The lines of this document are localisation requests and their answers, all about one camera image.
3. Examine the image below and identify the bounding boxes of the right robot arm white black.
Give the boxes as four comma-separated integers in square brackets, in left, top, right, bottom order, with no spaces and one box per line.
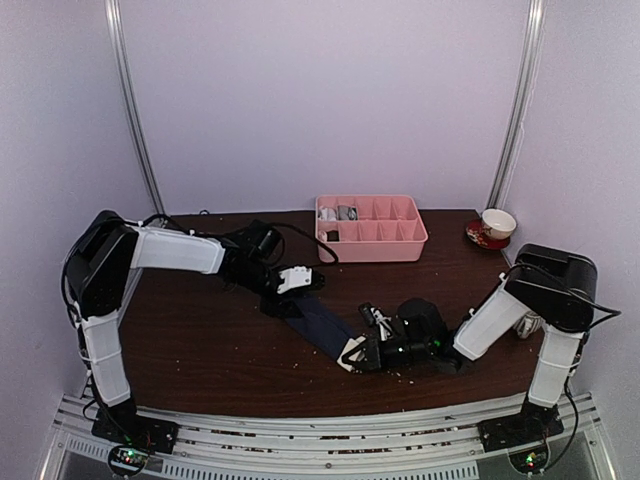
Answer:
[339,244,598,451]

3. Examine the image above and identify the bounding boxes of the red patterned saucer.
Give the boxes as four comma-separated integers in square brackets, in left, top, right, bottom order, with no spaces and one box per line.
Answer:
[465,218,511,251]

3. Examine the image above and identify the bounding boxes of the aluminium corner post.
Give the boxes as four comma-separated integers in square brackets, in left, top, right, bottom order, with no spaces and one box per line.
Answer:
[104,0,166,214]
[486,0,547,208]

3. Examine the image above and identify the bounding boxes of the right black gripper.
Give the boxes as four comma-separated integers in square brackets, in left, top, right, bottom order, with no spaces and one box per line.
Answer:
[344,336,434,372]

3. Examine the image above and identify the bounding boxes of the left round controller board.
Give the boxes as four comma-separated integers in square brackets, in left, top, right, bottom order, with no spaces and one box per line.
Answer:
[107,444,149,476]

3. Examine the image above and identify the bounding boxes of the white rolled item in box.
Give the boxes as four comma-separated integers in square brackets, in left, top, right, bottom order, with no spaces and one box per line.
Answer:
[318,206,338,222]

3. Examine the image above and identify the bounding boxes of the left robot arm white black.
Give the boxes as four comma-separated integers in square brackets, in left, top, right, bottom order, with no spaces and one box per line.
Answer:
[61,210,324,454]

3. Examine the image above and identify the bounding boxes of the black item in box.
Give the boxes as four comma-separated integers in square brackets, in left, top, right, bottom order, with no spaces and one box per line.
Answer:
[325,229,340,242]

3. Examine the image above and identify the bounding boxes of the left aluminium corner post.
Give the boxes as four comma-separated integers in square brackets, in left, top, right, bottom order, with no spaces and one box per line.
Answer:
[104,0,166,214]

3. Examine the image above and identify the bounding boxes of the grey boxer briefs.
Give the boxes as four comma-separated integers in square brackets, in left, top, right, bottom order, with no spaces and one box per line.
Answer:
[336,205,359,221]

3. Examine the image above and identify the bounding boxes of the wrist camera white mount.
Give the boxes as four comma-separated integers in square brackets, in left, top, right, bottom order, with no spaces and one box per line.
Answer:
[276,266,325,295]
[358,302,399,341]

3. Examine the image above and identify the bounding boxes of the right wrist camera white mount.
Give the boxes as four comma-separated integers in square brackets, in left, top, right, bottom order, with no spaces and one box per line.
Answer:
[358,302,399,341]

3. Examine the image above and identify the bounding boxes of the pink divided organizer box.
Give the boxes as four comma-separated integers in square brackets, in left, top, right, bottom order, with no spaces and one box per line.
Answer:
[315,195,429,263]

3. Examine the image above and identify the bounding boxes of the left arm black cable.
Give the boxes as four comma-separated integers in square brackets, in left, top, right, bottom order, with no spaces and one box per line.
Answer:
[149,214,341,266]

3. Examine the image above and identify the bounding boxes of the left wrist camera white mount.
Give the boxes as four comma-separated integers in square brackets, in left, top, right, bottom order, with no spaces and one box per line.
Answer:
[276,266,325,295]

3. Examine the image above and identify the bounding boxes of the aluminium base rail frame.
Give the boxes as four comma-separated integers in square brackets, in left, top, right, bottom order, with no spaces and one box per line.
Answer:
[34,389,622,479]

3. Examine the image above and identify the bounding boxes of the round controller board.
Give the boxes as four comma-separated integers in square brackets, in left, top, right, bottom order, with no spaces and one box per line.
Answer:
[509,446,550,475]
[107,444,149,476]

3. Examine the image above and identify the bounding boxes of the navy and cream underwear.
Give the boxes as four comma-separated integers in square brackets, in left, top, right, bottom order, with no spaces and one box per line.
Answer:
[285,296,365,366]

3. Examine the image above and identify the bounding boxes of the right aluminium corner post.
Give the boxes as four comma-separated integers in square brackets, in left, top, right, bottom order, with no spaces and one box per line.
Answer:
[486,0,547,208]

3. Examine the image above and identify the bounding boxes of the white ceramic bowl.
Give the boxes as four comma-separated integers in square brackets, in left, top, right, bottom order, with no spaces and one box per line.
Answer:
[481,208,517,240]

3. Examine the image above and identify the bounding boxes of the striped grey white cup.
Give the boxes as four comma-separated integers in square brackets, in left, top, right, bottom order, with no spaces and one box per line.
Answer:
[513,311,544,339]

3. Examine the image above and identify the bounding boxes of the right round controller board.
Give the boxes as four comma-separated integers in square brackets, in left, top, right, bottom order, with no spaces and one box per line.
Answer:
[509,446,550,475]

